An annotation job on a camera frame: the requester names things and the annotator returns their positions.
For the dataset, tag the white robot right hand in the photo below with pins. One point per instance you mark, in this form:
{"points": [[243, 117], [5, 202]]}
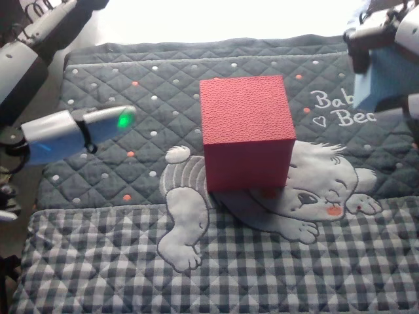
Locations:
{"points": [[407, 36]]}

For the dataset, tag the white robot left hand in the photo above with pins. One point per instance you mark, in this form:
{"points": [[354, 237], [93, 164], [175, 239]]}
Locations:
{"points": [[104, 122]]}

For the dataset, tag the blue cube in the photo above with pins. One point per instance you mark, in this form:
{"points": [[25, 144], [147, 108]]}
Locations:
{"points": [[383, 78]]}

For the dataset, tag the large red cube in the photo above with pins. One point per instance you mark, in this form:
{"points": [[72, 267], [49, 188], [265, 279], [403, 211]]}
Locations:
{"points": [[245, 131]]}

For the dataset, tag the grey quilt with bear print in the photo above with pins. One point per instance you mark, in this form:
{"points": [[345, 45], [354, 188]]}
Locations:
{"points": [[229, 261]]}

